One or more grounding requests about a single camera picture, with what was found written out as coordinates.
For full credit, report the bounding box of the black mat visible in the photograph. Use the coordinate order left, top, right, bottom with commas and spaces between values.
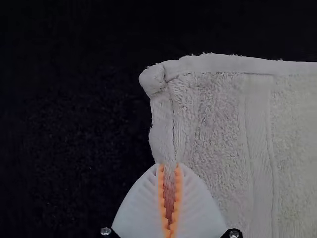
0, 0, 317, 238

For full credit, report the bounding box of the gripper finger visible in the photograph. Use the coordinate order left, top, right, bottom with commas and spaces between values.
173, 163, 242, 238
100, 163, 166, 238

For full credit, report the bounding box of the pale towel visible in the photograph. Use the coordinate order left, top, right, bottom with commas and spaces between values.
138, 52, 317, 238

